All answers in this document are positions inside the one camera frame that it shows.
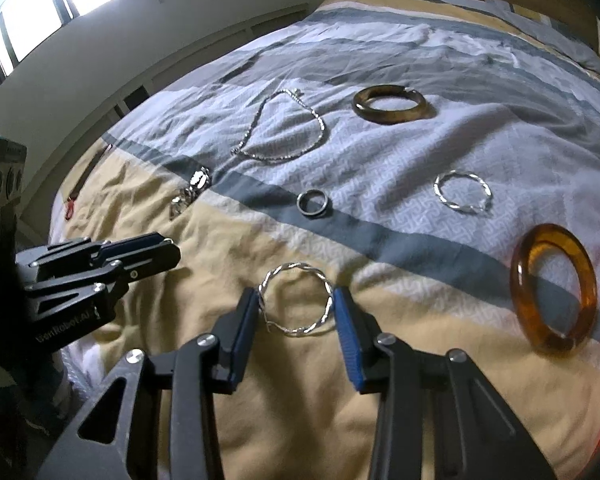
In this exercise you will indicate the grey pillow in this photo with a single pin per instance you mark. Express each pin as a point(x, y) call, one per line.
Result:
point(555, 35)

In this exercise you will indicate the striped duvet cover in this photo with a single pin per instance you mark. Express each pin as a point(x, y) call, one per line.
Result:
point(430, 150)

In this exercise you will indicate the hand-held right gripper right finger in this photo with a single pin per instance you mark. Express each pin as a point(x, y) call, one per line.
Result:
point(347, 345)

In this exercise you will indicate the red zipper tag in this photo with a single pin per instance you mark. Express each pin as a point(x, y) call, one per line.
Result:
point(70, 208)

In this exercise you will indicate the window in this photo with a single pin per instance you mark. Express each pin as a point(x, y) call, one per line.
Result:
point(45, 5)

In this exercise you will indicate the amber translucent bangle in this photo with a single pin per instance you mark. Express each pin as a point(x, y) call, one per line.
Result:
point(522, 280)

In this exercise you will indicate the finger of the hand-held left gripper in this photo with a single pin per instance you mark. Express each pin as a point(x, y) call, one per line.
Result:
point(87, 287)
point(130, 250)

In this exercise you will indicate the brown wooden bangle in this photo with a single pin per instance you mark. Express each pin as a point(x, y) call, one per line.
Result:
point(380, 116)

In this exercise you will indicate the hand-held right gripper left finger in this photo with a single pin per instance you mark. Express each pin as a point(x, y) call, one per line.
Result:
point(245, 340)

